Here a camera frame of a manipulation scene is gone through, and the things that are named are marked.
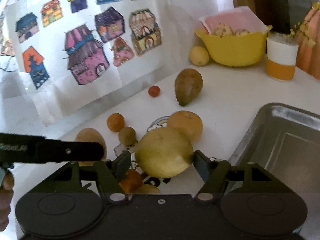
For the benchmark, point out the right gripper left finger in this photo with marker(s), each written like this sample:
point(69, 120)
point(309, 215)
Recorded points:
point(109, 174)

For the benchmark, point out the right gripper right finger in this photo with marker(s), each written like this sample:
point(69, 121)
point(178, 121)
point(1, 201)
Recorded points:
point(213, 173)

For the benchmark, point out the small orange tangerine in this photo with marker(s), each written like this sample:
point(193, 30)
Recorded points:
point(131, 181)
point(115, 122)

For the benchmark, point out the small brown kiwi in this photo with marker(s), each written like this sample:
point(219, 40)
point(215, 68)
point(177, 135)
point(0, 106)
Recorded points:
point(127, 136)

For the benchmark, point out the round orange fruit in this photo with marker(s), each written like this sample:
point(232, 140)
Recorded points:
point(187, 122)

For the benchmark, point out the large yellow lemon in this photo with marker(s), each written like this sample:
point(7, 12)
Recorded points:
point(164, 152)

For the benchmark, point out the brown green pear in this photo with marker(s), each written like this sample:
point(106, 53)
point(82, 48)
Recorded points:
point(188, 85)

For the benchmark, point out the person left hand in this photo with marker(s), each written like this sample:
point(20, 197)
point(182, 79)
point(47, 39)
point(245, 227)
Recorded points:
point(6, 195)

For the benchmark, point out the silver metal tray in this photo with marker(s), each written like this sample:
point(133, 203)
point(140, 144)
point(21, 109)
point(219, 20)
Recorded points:
point(284, 140)

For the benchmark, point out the small red cherry tomato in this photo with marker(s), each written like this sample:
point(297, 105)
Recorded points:
point(154, 91)

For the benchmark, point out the houses drawing paper sheet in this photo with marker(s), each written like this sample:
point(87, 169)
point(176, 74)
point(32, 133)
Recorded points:
point(72, 53)

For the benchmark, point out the small yellow lemon by bowl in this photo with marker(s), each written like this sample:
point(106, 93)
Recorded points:
point(199, 56)

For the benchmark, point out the yellow plastic bowl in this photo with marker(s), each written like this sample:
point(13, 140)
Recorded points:
point(236, 51)

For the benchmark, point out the white orange cup vase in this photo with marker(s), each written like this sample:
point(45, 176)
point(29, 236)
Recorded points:
point(281, 57)

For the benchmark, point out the snacks in yellow bowl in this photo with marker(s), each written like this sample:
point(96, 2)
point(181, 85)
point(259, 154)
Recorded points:
point(222, 30)

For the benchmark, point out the pink paper in bowl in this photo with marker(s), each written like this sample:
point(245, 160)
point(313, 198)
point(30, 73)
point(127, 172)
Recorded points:
point(238, 18)

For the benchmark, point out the orange dress painting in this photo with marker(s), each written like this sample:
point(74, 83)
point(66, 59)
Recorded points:
point(307, 57)

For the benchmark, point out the yellow flower sprig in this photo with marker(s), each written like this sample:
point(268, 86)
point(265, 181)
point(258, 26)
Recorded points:
point(301, 29)

